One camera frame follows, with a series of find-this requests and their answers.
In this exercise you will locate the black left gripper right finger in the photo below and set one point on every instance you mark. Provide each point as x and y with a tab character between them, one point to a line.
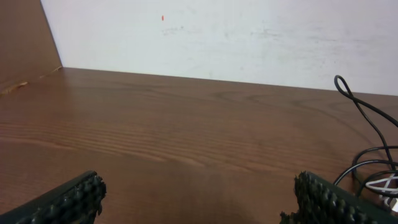
321	202

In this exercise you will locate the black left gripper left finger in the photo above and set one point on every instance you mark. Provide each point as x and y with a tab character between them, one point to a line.
75	201

